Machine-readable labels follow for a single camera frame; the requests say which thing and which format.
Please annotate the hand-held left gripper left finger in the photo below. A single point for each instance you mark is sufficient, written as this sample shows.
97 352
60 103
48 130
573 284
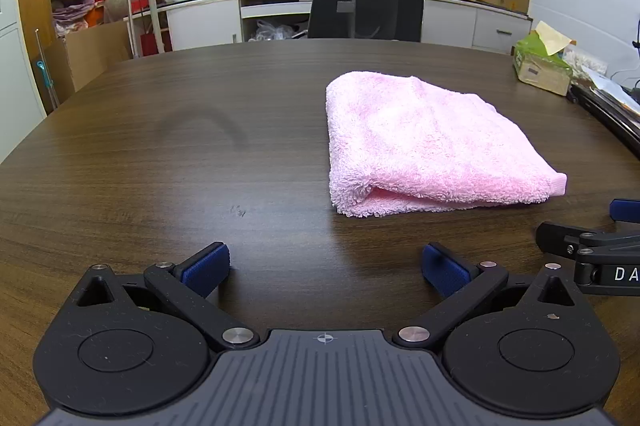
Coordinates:
205 270

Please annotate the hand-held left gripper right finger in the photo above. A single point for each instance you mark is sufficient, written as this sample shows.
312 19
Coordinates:
444 275

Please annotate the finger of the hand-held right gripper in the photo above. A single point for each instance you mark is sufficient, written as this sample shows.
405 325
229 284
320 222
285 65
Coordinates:
555 236
625 209

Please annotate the pink towel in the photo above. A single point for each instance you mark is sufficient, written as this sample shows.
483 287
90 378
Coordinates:
425 140

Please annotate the green tissue box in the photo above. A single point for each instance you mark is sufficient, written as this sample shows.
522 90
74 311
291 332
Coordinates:
542 65

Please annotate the red paper bag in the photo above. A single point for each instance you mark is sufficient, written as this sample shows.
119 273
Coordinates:
150 44

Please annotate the large brown cardboard box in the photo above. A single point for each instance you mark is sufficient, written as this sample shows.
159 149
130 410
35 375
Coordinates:
85 55

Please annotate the white sideboard cabinet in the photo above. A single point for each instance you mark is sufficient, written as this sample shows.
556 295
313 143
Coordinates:
210 23

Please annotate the clear plastic bag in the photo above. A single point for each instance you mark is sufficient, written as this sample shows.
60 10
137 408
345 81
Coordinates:
270 30

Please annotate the black office chair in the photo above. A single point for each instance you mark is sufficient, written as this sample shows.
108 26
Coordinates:
367 8

